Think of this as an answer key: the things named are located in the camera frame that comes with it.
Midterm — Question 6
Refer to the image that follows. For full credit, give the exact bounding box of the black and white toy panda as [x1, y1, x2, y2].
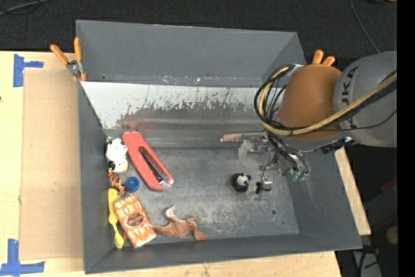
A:
[230, 172, 252, 194]

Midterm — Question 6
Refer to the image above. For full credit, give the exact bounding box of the grey metal bin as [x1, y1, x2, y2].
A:
[75, 19, 364, 275]

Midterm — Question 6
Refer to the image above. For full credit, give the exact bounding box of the brown toy horse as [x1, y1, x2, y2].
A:
[150, 204, 208, 242]

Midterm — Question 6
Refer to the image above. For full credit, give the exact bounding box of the red stapler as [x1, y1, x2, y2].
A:
[121, 130, 175, 191]

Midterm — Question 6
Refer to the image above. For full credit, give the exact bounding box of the blue round cap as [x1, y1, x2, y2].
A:
[124, 176, 141, 193]

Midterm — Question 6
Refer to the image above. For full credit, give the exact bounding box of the orange and white packet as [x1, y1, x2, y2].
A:
[113, 193, 158, 249]

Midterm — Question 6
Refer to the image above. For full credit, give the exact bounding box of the white and black toy cow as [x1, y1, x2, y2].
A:
[104, 137, 130, 175]

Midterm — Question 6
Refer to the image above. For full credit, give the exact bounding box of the brown striped toy animal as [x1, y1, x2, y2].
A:
[108, 171, 127, 197]

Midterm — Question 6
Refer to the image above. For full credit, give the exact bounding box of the yellow plastic toy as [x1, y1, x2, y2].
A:
[107, 187, 126, 250]

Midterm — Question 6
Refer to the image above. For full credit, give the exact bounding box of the brown cardboard board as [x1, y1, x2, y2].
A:
[18, 67, 85, 261]

